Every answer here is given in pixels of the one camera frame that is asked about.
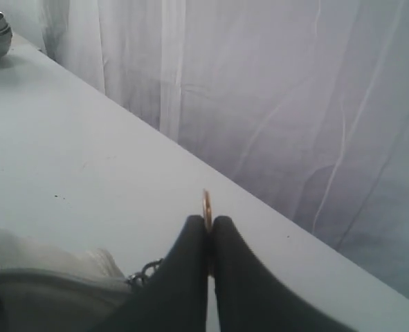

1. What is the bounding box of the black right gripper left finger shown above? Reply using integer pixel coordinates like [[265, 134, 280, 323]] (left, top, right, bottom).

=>
[[116, 215, 208, 331]]

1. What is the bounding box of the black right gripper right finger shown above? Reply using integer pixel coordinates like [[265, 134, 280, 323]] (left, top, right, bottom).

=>
[[211, 216, 352, 331]]

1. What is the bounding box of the gold zipper pull ring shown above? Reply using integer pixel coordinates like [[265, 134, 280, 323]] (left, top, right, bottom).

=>
[[201, 188, 214, 233]]

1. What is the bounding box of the cream fabric duffel bag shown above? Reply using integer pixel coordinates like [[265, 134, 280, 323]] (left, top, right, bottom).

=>
[[0, 228, 162, 331]]

